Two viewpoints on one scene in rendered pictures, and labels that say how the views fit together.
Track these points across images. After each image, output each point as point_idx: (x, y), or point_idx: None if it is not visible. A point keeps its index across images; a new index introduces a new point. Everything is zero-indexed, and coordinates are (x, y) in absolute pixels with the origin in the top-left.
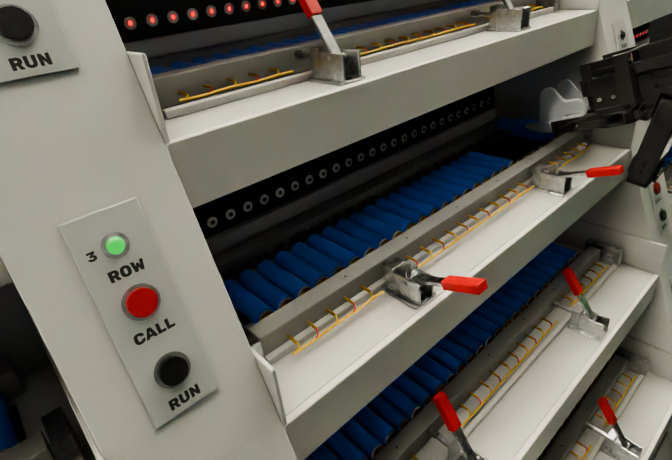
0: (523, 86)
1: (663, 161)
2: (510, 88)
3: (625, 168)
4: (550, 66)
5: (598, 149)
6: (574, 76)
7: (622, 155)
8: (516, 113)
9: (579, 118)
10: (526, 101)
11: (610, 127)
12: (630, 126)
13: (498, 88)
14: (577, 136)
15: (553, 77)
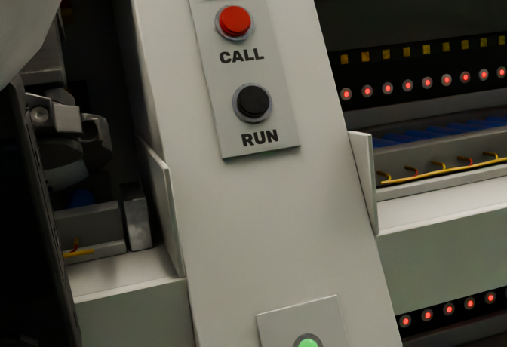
0: (135, 105)
1: (18, 337)
2: (134, 112)
3: (179, 337)
4: (131, 56)
5: (126, 264)
6: (138, 72)
7: (117, 292)
8: (139, 164)
9: None
10: (136, 137)
11: (162, 205)
12: (167, 205)
13: (133, 113)
14: (72, 219)
15: (136, 80)
